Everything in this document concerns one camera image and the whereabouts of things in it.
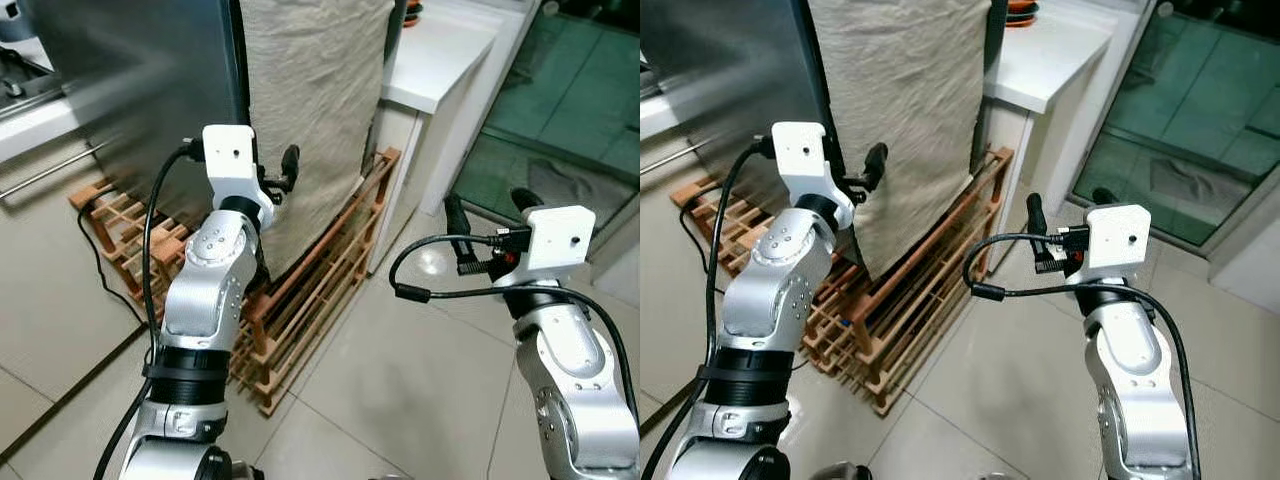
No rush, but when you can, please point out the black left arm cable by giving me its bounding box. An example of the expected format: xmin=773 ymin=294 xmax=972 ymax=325
xmin=640 ymin=140 xmax=776 ymax=480
xmin=95 ymin=140 xmax=206 ymax=480

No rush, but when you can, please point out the long metal cabinet handle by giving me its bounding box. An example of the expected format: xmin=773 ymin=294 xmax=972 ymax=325
xmin=640 ymin=140 xmax=711 ymax=176
xmin=0 ymin=140 xmax=111 ymax=201

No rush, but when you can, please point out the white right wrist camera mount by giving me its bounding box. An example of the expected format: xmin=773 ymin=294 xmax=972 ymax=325
xmin=1065 ymin=204 xmax=1153 ymax=286
xmin=497 ymin=205 xmax=598 ymax=286

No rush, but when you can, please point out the grey floor rag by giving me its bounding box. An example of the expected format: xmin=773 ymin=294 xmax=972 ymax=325
xmin=1145 ymin=155 xmax=1241 ymax=216
xmin=525 ymin=160 xmax=616 ymax=216

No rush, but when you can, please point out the beige linen cloth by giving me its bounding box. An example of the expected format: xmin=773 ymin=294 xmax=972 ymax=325
xmin=808 ymin=0 xmax=993 ymax=281
xmin=238 ymin=0 xmax=398 ymax=281

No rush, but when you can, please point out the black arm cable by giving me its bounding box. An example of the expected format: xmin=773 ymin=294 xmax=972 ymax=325
xmin=388 ymin=233 xmax=641 ymax=421
xmin=963 ymin=233 xmax=1201 ymax=480
xmin=640 ymin=140 xmax=776 ymax=480
xmin=95 ymin=140 xmax=206 ymax=480

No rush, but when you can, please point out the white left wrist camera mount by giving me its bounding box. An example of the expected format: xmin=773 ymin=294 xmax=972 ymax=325
xmin=202 ymin=125 xmax=276 ymax=216
xmin=772 ymin=122 xmax=856 ymax=231

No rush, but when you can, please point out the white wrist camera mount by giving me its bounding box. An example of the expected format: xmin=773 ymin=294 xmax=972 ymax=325
xmin=772 ymin=122 xmax=856 ymax=231
xmin=497 ymin=205 xmax=598 ymax=286
xmin=1065 ymin=204 xmax=1153 ymax=286
xmin=202 ymin=125 xmax=276 ymax=216

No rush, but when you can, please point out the wooden slatted rack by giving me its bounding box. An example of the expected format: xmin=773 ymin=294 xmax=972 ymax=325
xmin=670 ymin=145 xmax=1016 ymax=416
xmin=68 ymin=147 xmax=403 ymax=416

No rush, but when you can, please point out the thin black power cord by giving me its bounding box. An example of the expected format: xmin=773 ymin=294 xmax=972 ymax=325
xmin=78 ymin=200 xmax=151 ymax=331
xmin=680 ymin=205 xmax=731 ymax=296

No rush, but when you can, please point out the white kitchen counter unit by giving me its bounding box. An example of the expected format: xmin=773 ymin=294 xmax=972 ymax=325
xmin=365 ymin=0 xmax=541 ymax=276
xmin=975 ymin=0 xmax=1151 ymax=261

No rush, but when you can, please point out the glass balcony door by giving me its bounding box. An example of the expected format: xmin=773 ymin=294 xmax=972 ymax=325
xmin=1070 ymin=0 xmax=1280 ymax=251
xmin=445 ymin=0 xmax=641 ymax=271

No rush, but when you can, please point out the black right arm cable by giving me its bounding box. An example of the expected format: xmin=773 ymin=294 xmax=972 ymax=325
xmin=963 ymin=233 xmax=1201 ymax=480
xmin=388 ymin=233 xmax=641 ymax=421

